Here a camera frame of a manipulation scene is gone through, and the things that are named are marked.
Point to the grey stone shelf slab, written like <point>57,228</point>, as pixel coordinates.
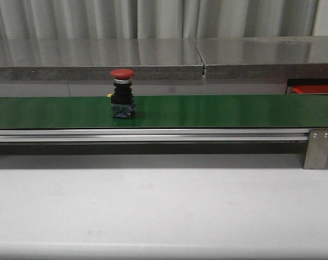
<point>92,60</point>
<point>288,57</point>

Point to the white pleated curtain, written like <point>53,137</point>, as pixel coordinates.
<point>154,19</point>

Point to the grey stone shelf right slab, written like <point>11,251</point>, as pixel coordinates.
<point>288,57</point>

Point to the green conveyor belt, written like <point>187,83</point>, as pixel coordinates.
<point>174,111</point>

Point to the grey stone shelf left slab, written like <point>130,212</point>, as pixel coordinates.
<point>92,60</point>

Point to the steel conveyor support bracket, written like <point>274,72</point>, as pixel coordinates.
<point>317,150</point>

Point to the red plastic tray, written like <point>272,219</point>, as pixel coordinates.
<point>310,89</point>

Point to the aluminium conveyor side rail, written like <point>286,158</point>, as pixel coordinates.
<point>154,135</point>

